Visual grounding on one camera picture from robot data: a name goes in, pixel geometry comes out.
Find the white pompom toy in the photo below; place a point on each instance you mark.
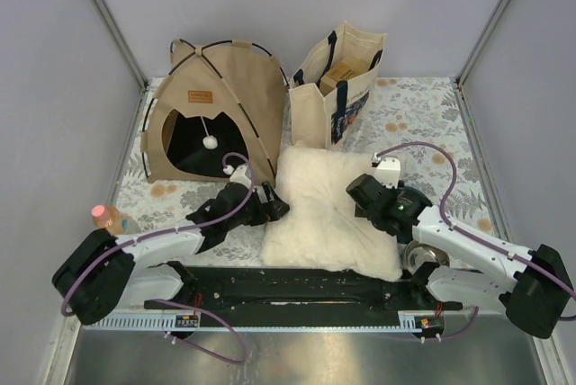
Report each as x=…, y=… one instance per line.
x=210, y=142

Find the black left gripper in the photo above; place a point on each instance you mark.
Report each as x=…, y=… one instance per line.
x=273, y=210

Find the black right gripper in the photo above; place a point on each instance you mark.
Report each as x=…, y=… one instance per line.
x=359, y=212

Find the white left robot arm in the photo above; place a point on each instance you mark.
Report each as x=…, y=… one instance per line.
x=103, y=268

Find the beige fabric pet tent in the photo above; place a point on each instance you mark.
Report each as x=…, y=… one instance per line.
x=225, y=110

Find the aluminium frame rail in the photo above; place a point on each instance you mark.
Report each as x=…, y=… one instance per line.
x=61, y=350

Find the white slotted cable duct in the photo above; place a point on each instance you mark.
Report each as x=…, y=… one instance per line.
x=276, y=318

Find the floral patterned mat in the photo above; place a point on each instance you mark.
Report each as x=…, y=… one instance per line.
x=424, y=112

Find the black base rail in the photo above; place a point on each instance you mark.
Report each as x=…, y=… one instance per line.
x=217, y=289

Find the steel pet bowl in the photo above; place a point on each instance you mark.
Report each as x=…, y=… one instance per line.
x=416, y=254

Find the pink cap juice bottle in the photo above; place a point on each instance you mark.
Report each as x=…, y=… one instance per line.
x=113, y=220

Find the cream canvas tote bag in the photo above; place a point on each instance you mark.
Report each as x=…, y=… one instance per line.
x=323, y=121

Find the cream fluffy pillow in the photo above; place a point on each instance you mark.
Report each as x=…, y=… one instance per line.
x=320, y=230

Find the brown cardboard box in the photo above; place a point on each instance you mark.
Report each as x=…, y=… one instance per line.
x=346, y=69

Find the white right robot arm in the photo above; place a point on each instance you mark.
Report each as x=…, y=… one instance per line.
x=531, y=287

